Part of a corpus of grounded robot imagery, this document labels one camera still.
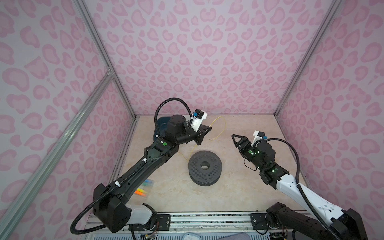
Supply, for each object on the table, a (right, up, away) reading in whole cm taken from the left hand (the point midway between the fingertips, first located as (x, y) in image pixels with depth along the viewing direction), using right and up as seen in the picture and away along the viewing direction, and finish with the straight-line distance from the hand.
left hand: (211, 125), depth 69 cm
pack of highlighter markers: (-36, -36, +17) cm, 54 cm away
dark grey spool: (-2, -28, +13) cm, 31 cm away
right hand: (+12, -6, +7) cm, 15 cm away
